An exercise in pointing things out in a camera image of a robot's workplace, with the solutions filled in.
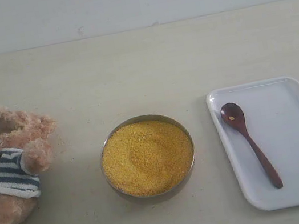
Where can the tan teddy bear striped sweater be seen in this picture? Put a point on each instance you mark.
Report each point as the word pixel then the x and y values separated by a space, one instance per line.
pixel 25 152

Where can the round metal bowl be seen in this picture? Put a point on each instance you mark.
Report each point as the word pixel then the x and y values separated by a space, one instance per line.
pixel 148 159

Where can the yellow millet grains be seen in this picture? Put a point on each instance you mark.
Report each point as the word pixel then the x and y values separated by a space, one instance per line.
pixel 147 156

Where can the white rectangular plastic tray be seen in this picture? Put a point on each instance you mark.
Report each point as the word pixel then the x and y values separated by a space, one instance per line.
pixel 271 109

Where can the dark brown wooden spoon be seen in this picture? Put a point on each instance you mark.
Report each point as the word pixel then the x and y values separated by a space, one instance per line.
pixel 233 115

